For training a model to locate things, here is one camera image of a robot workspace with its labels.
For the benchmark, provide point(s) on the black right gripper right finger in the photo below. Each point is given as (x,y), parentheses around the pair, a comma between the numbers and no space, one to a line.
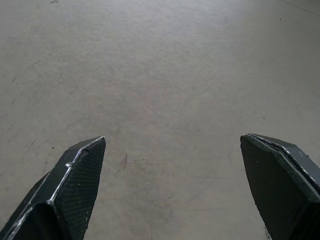
(280,190)

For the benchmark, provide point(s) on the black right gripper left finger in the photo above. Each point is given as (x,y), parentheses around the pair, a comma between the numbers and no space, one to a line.
(67,195)

